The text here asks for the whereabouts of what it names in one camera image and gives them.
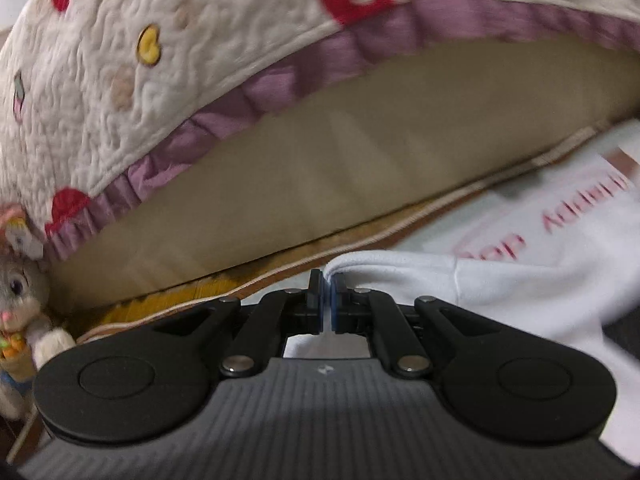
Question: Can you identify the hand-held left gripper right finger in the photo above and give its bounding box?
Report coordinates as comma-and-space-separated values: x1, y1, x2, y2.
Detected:
330, 272, 501, 380

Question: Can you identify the beige bed base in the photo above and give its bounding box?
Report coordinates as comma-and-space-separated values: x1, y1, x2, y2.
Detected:
47, 35, 640, 311

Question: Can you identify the grey plush bunny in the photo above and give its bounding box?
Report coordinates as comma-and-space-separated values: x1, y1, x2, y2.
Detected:
0, 202, 77, 421

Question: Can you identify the checked pink grey rug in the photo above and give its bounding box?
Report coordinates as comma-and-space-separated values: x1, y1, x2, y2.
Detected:
75, 120, 640, 346

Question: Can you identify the white red quilted bedspread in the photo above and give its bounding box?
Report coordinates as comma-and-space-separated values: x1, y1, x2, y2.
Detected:
0, 0, 640, 261

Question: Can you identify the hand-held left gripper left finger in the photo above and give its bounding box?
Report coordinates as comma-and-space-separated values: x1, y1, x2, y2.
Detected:
150, 269, 325, 377

